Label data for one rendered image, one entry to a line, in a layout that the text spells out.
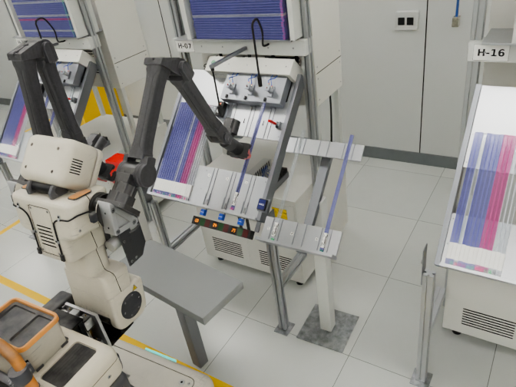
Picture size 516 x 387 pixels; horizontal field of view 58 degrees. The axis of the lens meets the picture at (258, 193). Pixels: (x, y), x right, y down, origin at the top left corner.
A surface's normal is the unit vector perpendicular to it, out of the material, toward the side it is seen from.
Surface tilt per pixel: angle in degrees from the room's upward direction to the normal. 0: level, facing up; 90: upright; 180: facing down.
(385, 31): 90
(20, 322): 0
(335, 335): 0
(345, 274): 0
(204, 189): 45
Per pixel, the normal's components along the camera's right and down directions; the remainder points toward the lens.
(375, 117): -0.52, 0.51
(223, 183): -0.46, -0.24
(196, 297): -0.14, -0.84
